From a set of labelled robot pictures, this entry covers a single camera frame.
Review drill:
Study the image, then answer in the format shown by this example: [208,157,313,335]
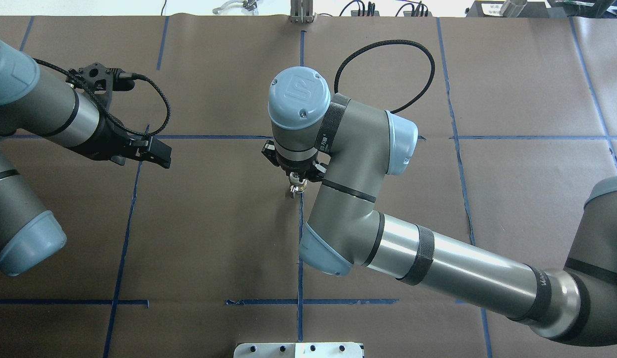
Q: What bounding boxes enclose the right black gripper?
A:
[261,140,328,182]

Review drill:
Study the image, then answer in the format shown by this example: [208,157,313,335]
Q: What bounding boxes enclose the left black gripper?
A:
[77,109,172,169]

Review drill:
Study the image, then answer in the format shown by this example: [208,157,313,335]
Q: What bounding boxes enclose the white brass PPR pipe fitting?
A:
[286,179,308,199]

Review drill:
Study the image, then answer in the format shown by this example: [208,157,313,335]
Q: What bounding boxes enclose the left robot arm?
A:
[0,39,172,277]

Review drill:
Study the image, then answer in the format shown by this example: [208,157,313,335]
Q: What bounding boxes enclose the upper orange black connector hub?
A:
[338,0,379,17]

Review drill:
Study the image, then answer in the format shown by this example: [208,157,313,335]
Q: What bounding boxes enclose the orange black connector hub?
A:
[338,0,379,17]
[395,0,431,17]

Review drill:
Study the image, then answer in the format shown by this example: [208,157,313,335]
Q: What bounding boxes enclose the metal clamp tool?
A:
[211,0,259,16]

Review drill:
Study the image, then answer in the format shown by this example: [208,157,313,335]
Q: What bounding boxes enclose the lower orange black connector hub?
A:
[395,0,431,17]

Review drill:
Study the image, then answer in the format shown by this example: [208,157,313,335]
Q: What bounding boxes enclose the black block stand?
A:
[465,0,549,18]

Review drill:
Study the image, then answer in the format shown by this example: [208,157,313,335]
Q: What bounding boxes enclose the metal cylinder weight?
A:
[499,0,528,18]

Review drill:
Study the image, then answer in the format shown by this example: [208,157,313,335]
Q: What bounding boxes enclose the left black braided cable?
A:
[33,58,172,137]

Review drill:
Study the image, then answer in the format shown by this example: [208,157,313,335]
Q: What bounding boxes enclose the black braided cable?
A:
[33,58,172,137]
[334,40,436,114]

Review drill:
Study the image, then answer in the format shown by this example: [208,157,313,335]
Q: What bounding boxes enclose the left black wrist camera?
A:
[66,63,135,91]

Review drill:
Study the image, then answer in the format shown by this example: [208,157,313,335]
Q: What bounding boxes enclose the right black braided cable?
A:
[334,40,436,114]

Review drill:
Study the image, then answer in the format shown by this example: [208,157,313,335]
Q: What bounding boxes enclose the aluminium profile post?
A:
[290,0,315,23]

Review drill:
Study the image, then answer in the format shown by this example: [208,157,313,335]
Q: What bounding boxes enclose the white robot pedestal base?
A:
[233,342,365,358]

